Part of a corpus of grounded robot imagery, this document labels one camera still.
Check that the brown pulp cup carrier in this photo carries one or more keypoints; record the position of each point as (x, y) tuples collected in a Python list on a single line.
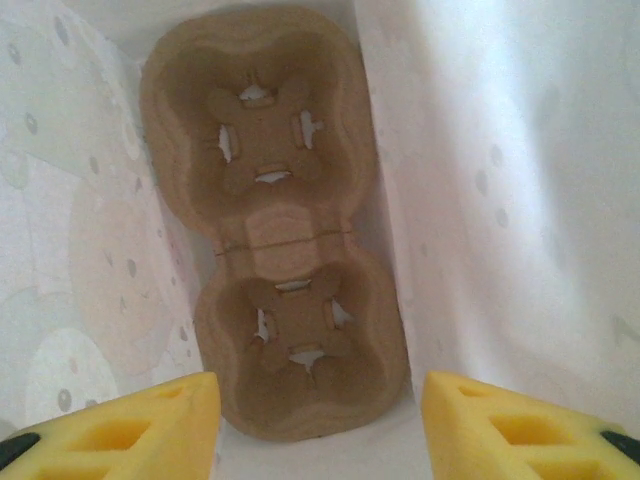
[(280, 240)]

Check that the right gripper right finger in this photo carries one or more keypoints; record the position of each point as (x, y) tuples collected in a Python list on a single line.
[(525, 440)]

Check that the cartoon animal paper gift bag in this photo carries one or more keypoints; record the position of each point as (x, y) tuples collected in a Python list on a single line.
[(500, 150)]

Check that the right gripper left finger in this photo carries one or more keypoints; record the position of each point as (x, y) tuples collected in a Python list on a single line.
[(100, 440)]

